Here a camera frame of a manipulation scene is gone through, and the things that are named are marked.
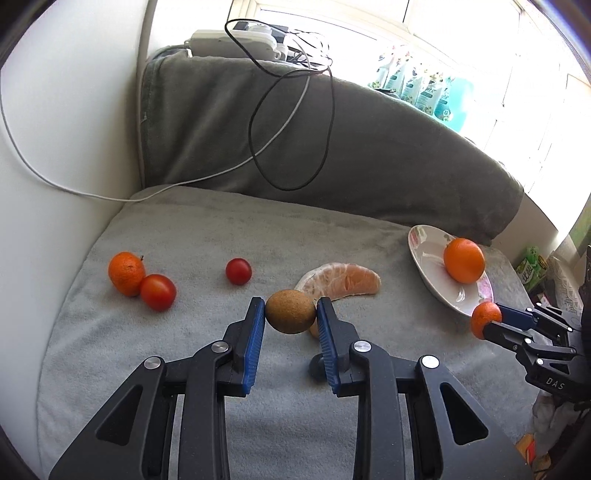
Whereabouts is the brown kiwi fruit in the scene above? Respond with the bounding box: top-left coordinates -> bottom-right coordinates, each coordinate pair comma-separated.
266,290 -> 315,334

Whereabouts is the peeled pomelo segment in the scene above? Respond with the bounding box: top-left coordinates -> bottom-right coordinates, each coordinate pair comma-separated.
294,262 -> 382,302

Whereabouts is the large red tomato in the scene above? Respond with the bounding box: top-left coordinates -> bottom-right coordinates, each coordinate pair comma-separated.
140,274 -> 177,312

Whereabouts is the small tangerine with stem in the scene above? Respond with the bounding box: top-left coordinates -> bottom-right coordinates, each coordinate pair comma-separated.
107,252 -> 145,297

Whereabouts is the green snack packet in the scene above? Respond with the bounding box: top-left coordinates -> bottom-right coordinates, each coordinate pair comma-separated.
515,246 -> 548,292

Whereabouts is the small red cherry tomato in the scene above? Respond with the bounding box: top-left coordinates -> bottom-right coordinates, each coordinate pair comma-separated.
225,258 -> 252,286

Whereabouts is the large orange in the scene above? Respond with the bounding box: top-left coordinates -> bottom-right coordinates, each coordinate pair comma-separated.
444,238 -> 486,284

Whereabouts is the floral white plate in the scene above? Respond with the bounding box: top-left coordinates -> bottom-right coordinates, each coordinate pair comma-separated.
408,225 -> 494,317

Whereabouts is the grey sofa blanket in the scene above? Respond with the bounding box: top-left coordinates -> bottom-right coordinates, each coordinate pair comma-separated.
37,52 -> 537,473

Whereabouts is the teal bottle pack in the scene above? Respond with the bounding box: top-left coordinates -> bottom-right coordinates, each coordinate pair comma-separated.
367,42 -> 474,133

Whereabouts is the white power strip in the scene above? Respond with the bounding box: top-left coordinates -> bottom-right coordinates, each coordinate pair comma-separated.
185,24 -> 281,61

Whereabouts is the black cable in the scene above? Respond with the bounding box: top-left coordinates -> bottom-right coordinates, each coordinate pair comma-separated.
223,18 -> 337,192

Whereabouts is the white cable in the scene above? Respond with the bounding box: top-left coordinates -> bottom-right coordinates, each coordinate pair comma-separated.
0,73 -> 312,204

